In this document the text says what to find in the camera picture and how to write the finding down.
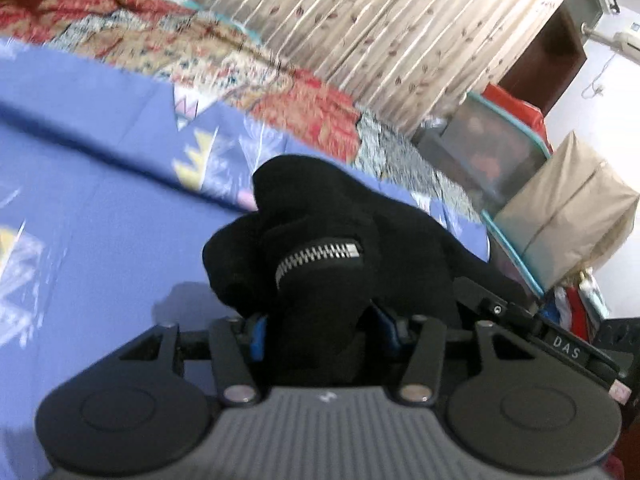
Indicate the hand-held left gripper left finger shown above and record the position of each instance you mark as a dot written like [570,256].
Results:
[257,341]

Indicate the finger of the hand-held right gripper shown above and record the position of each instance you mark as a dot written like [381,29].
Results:
[482,296]

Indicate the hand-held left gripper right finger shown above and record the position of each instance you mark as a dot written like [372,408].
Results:
[388,329]

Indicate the black pants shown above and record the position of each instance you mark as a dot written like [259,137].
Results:
[320,220]

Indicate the red and white clothes pile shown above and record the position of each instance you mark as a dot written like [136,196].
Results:
[575,305]

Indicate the beige fabric bag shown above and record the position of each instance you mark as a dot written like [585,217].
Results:
[565,210]

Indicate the clear teal-rimmed storage box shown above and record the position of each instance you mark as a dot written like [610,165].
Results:
[492,150]

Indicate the red cloth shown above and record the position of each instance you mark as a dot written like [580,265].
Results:
[520,105]

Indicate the blue printed bedsheet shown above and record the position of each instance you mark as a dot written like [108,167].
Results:
[90,170]

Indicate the dark wooden cabinet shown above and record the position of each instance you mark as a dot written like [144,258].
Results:
[547,65]

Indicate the beige floral curtain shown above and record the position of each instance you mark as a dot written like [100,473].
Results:
[380,25]

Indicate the white air conditioner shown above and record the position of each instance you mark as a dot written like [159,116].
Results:
[617,15]

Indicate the red patchwork quilt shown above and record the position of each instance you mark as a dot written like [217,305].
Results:
[150,35]

